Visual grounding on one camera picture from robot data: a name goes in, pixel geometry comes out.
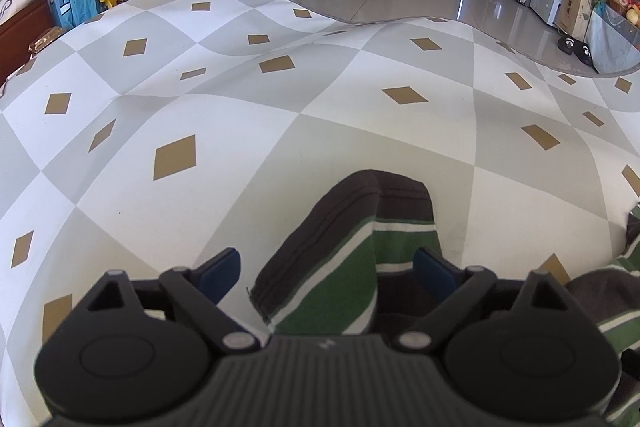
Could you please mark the brown snack packet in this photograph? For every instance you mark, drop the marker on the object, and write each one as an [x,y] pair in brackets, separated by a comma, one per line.
[47,41]

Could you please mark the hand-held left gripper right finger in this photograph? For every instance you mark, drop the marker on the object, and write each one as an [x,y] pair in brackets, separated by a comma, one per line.
[435,274]

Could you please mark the brown wooden bench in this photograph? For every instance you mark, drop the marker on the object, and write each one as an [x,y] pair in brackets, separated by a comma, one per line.
[20,42]

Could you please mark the black slipper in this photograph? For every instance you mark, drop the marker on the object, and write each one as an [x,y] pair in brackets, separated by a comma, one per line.
[568,43]
[585,54]

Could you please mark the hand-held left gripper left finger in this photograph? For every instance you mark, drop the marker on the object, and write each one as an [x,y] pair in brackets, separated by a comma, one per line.
[222,274]

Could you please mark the white patterned cushion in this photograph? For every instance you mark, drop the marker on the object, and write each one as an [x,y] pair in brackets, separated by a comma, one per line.
[15,7]

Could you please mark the grey side cabinet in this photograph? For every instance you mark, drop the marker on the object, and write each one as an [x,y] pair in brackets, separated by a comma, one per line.
[612,47]

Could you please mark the green brown striped shirt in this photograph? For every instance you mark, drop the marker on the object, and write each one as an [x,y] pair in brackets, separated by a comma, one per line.
[340,267]

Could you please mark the cardboard box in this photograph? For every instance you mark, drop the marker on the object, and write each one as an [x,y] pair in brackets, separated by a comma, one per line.
[575,12]

